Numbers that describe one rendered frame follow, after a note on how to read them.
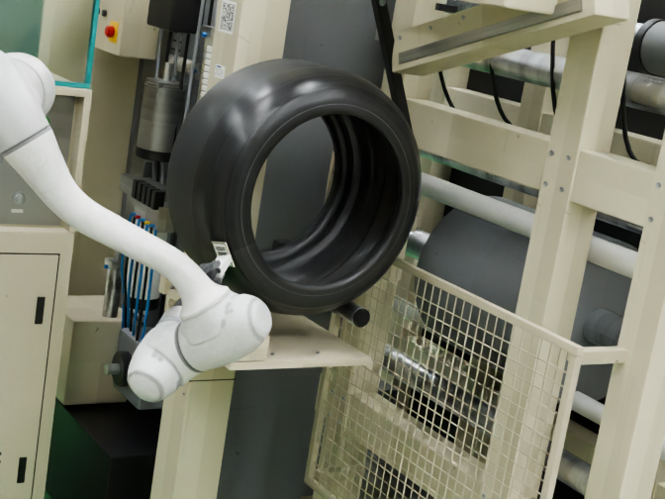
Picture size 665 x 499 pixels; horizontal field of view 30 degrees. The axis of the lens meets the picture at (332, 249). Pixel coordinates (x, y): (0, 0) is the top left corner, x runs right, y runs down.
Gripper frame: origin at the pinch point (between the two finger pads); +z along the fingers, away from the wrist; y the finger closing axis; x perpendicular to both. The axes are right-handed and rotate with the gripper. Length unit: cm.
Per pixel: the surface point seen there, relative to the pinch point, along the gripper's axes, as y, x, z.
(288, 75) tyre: -27.8, 15.9, 29.1
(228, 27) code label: -32, -7, 57
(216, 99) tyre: -26.3, -1.0, 26.8
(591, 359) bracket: 36, 70, 7
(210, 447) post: 63, -33, 20
